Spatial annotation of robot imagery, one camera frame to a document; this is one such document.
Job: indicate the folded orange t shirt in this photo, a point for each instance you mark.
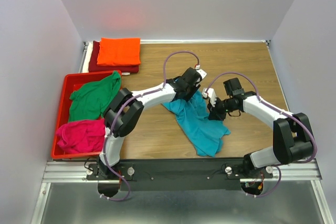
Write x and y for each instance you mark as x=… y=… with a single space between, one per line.
x=119 y=52

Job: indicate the aluminium frame rail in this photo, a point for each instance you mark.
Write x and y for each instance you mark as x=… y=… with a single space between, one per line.
x=74 y=172

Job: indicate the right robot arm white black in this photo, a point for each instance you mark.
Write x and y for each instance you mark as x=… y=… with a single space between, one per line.
x=292 y=138

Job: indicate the green t shirt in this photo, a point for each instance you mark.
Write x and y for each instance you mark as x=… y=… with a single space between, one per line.
x=90 y=101

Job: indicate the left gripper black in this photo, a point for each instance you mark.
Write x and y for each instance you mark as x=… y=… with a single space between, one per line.
x=194 y=89

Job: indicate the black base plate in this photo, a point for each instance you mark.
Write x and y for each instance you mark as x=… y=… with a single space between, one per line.
x=176 y=175

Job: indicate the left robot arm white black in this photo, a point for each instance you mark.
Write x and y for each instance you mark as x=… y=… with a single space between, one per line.
x=122 y=114

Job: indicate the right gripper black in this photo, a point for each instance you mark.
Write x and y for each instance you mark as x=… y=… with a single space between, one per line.
x=214 y=114

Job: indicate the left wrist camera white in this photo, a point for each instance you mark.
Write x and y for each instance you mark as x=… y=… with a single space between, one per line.
x=201 y=72

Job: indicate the folded dark red t shirt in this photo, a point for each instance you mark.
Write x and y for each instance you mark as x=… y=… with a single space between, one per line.
x=93 y=67

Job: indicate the red plastic bin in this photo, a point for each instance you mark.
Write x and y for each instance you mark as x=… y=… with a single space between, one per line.
x=72 y=82

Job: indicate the magenta t shirt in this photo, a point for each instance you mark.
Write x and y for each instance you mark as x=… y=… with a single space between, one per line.
x=84 y=136

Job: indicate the teal t shirt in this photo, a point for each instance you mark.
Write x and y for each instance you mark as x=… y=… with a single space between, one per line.
x=205 y=135

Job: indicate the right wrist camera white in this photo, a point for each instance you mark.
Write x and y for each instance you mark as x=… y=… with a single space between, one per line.
x=209 y=95

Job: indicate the folded white t shirt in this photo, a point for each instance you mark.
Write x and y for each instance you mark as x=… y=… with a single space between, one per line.
x=87 y=55

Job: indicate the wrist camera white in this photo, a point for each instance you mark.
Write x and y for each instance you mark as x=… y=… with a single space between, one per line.
x=209 y=95
x=201 y=72

